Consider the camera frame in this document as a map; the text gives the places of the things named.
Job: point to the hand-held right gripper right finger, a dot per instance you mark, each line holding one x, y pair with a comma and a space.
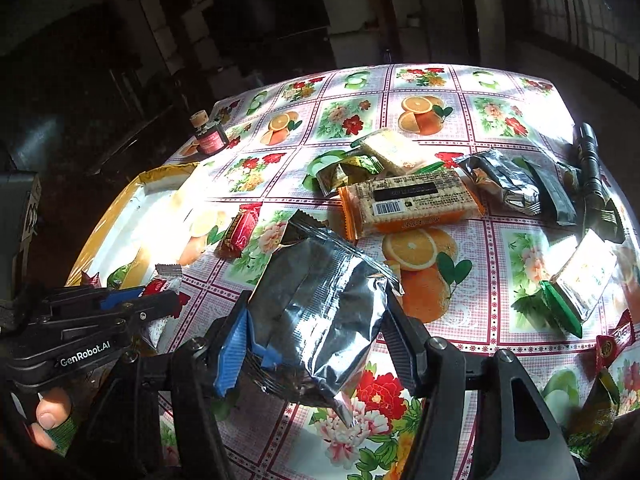
400, 347

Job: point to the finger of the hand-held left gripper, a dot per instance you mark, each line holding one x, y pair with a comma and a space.
150, 305
122, 294

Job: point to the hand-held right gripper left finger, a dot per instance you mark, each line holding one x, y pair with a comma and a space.
231, 355

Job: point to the silver red small snack packet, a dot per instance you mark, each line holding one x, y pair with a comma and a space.
167, 275

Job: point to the yellow cardboard box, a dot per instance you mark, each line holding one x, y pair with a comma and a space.
135, 225

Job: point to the large silver foil snack packet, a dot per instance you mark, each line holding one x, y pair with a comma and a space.
320, 310

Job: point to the orange cracker packet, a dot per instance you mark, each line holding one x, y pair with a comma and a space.
400, 210

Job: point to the clear cracker packet green ends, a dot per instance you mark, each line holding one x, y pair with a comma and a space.
585, 270

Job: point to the person's left hand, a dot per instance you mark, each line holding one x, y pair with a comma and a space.
50, 412

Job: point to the small green candy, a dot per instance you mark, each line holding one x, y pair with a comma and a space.
120, 276

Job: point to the small red candy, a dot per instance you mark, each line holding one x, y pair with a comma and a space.
91, 279

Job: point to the red candy packet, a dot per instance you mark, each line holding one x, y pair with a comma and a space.
612, 347
239, 232

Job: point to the floral fruit print tablecloth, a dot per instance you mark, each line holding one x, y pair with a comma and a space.
480, 240

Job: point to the dark red jar with cork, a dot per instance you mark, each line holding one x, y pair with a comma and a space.
210, 140

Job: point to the green yellow small snack packet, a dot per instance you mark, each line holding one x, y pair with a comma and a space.
345, 172

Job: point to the small silver foil snack packet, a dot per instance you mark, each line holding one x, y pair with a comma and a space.
505, 182

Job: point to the pale wafer packet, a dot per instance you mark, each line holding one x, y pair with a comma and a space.
392, 150

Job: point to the green gold snack packet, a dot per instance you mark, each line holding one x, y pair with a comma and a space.
595, 410

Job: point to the black flashlight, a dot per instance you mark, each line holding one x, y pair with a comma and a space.
590, 160

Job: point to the window with grille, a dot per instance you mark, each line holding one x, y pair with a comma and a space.
585, 10

